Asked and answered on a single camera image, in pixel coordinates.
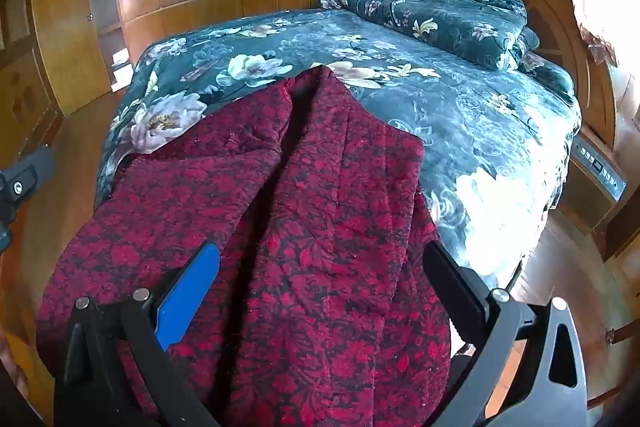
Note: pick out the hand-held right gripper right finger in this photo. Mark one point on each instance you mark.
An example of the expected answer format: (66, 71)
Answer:
(452, 284)

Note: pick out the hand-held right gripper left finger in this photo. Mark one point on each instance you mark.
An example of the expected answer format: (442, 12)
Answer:
(186, 294)

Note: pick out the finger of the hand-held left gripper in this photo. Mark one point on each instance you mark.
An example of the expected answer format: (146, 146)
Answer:
(25, 184)

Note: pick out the red patterned knit garment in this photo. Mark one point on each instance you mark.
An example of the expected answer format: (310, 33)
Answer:
(280, 217)

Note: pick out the green floral bed blanket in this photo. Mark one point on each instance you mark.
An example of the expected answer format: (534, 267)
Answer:
(450, 127)

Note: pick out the wooden door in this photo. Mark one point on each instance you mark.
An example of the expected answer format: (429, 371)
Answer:
(67, 32)

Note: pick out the bedside control panel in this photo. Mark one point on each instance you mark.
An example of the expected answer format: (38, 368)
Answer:
(600, 167)

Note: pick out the folded green floral quilt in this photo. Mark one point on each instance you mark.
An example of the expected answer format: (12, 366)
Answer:
(430, 14)

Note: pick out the wooden arched headboard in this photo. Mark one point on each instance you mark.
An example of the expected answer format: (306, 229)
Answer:
(565, 22)

